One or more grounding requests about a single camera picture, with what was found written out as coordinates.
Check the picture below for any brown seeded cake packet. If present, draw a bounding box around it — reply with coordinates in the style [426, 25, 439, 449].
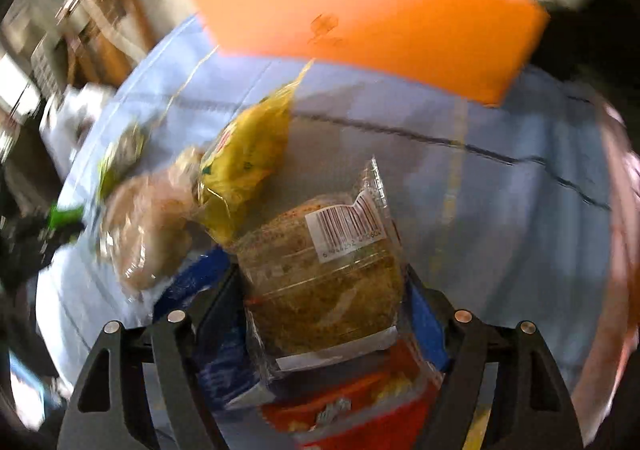
[234, 159, 405, 378]

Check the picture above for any pink cloth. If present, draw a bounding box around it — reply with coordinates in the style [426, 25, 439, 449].
[572, 94, 639, 444]

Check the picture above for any red snack packet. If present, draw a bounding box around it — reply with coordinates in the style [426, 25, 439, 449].
[260, 340, 442, 449]

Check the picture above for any blue snack packet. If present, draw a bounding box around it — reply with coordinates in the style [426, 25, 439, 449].
[153, 247, 276, 412]

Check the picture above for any round bread packet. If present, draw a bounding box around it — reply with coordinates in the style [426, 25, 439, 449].
[99, 147, 203, 296]

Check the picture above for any green snack packet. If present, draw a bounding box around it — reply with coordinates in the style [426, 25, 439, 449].
[48, 205, 85, 230]

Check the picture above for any blue striped tablecloth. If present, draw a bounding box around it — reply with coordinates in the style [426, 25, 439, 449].
[37, 14, 616, 450]

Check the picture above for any yellow snack packet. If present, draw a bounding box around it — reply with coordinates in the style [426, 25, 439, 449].
[196, 62, 314, 246]

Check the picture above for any white plastic shopping bag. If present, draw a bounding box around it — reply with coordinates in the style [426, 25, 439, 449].
[39, 84, 115, 181]

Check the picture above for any carved light wooden chair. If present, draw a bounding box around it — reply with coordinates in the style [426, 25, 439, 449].
[36, 0, 156, 88]

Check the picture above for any orange cardboard box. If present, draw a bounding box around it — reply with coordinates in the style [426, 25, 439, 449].
[193, 0, 548, 106]

